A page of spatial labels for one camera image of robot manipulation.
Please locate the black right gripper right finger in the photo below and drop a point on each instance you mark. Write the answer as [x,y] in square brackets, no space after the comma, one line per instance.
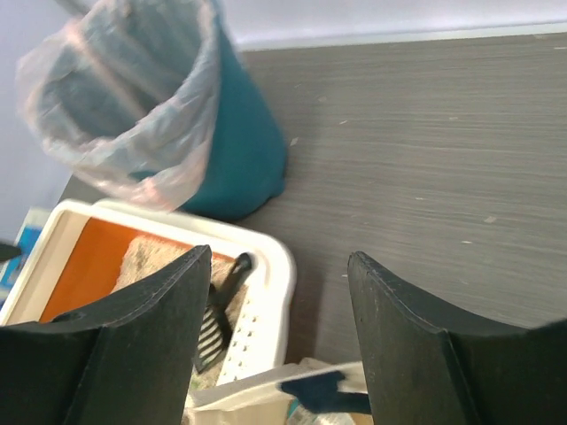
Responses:
[427,361]

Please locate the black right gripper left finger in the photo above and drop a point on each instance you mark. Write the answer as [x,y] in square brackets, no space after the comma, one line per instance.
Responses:
[124,359]

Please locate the black litter scoop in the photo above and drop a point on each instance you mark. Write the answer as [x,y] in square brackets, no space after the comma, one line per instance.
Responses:
[215,331]

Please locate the white orange litter box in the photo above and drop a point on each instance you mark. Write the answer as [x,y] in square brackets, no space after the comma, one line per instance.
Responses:
[77,255]

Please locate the cat litter sand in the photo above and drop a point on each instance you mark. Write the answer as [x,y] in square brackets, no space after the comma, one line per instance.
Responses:
[146,255]

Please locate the blue white box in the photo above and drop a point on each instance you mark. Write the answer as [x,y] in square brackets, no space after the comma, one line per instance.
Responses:
[14,255]

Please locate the beige canvas tote bag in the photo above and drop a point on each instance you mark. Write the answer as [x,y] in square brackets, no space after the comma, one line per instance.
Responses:
[311,392]

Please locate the teal trash bin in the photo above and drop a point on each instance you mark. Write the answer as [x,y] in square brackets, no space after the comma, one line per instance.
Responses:
[214,147]

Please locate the clear plastic bin liner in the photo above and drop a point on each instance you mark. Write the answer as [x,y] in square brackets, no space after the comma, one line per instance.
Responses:
[127,97]

